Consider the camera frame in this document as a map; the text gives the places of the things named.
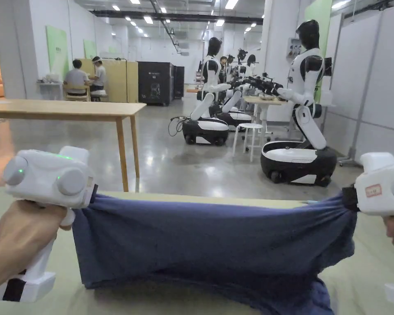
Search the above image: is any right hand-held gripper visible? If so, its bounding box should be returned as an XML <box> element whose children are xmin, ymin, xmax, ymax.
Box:
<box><xmin>342</xmin><ymin>152</ymin><xmax>394</xmax><ymax>309</ymax></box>

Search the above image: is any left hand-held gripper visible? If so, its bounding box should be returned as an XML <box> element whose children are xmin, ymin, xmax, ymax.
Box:
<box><xmin>2</xmin><ymin>146</ymin><xmax>99</xmax><ymax>303</ymax></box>

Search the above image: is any dark blue shirt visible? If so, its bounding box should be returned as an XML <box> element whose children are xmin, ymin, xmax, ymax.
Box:
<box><xmin>71</xmin><ymin>192</ymin><xmax>359</xmax><ymax>315</ymax></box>

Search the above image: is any person's left forearm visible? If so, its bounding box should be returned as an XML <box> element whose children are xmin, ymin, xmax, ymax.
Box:
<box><xmin>0</xmin><ymin>242</ymin><xmax>31</xmax><ymax>293</ymax></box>

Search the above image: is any person's left hand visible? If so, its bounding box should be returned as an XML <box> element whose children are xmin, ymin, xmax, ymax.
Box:
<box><xmin>0</xmin><ymin>198</ymin><xmax>74</xmax><ymax>268</ymax></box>

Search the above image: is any long wooden table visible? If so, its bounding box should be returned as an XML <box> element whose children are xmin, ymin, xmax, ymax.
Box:
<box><xmin>0</xmin><ymin>98</ymin><xmax>147</xmax><ymax>192</ymax></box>

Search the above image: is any small white table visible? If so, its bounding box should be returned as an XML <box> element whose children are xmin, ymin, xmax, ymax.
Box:
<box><xmin>36</xmin><ymin>75</ymin><xmax>65</xmax><ymax>101</ymax></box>

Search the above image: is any wooden chair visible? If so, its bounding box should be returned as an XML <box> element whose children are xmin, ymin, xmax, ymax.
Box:
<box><xmin>62</xmin><ymin>83</ymin><xmax>92</xmax><ymax>102</ymax></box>

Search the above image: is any light wooden cabinet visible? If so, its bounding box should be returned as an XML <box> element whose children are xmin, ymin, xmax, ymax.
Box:
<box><xmin>75</xmin><ymin>58</ymin><xmax>139</xmax><ymax>104</ymax></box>

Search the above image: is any bed with pale green sheet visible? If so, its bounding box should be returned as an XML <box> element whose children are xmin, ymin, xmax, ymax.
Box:
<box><xmin>0</xmin><ymin>187</ymin><xmax>394</xmax><ymax>315</ymax></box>

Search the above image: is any white and black humanoid robot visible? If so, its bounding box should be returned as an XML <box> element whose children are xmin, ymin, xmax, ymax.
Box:
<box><xmin>260</xmin><ymin>19</ymin><xmax>338</xmax><ymax>187</ymax></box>
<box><xmin>213</xmin><ymin>49</ymin><xmax>257</xmax><ymax>128</ymax></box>
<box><xmin>182</xmin><ymin>37</ymin><xmax>232</xmax><ymax>146</ymax></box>

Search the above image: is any white round stool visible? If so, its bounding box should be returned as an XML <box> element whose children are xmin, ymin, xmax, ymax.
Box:
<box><xmin>232</xmin><ymin>123</ymin><xmax>264</xmax><ymax>162</ymax></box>

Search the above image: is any large black cabinet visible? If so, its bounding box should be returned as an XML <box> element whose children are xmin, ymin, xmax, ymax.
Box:
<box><xmin>137</xmin><ymin>61</ymin><xmax>175</xmax><ymax>107</ymax></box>

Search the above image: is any white work table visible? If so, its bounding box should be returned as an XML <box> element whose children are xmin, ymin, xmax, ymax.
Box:
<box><xmin>243</xmin><ymin>94</ymin><xmax>289</xmax><ymax>133</ymax></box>

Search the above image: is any small black cabinet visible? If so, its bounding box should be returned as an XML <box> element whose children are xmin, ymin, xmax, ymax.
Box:
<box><xmin>173</xmin><ymin>65</ymin><xmax>186</xmax><ymax>100</ymax></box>

